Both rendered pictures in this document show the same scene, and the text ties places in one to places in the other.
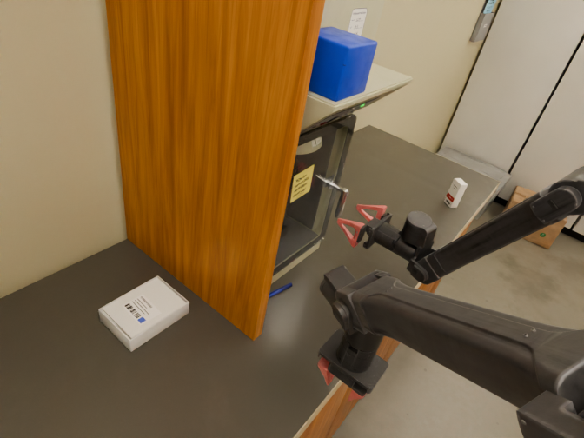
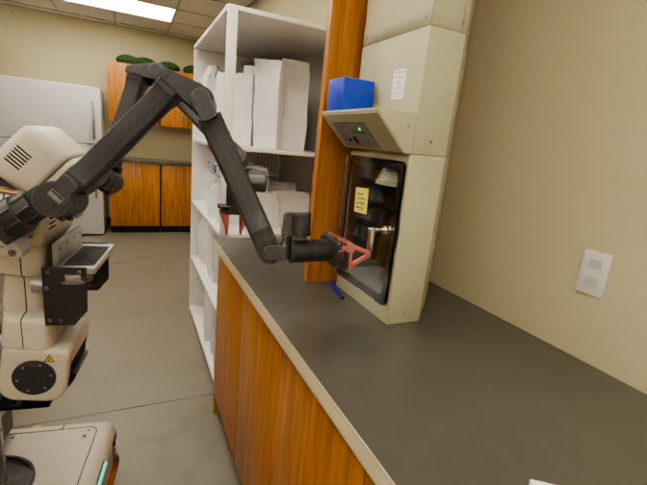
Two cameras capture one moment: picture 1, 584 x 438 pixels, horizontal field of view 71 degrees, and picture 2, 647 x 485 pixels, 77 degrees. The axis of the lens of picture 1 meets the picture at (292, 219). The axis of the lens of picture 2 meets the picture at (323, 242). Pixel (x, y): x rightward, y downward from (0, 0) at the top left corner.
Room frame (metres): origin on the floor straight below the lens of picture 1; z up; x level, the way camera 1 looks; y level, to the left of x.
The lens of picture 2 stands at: (1.39, -1.09, 1.41)
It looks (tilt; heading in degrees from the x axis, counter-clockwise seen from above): 14 degrees down; 122
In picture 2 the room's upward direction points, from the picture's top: 6 degrees clockwise
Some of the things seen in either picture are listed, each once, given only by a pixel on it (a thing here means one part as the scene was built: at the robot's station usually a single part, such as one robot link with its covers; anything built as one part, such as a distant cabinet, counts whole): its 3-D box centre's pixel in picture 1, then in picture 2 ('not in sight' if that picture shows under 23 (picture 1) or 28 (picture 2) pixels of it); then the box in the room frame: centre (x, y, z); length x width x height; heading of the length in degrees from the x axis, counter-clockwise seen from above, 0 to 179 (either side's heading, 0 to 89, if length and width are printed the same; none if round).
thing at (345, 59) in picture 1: (333, 63); (349, 96); (0.75, -0.02, 1.56); 0.10 x 0.10 x 0.09; 59
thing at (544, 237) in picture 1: (532, 215); not in sight; (2.93, -1.89, 0.14); 0.41 x 0.33 x 0.29; 65
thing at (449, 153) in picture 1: (461, 182); not in sight; (3.21, -1.37, 0.17); 0.60 x 0.42 x 0.33; 57
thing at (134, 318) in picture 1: (145, 310); not in sight; (0.62, 0.29, 0.96); 0.16 x 0.12 x 0.04; 148
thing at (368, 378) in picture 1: (356, 350); (235, 199); (0.43, -0.15, 1.21); 0.10 x 0.07 x 0.07; 59
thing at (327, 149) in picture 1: (305, 201); (366, 225); (0.86, -0.02, 1.19); 0.30 x 0.01 x 0.40; 148
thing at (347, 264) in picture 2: (368, 216); (351, 253); (0.91, -0.20, 1.15); 0.09 x 0.07 x 0.07; 58
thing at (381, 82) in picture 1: (348, 103); (362, 130); (0.83, -0.07, 1.46); 0.32 x 0.11 x 0.10; 149
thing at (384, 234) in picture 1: (386, 235); (321, 250); (0.85, -0.24, 1.15); 0.10 x 0.07 x 0.07; 148
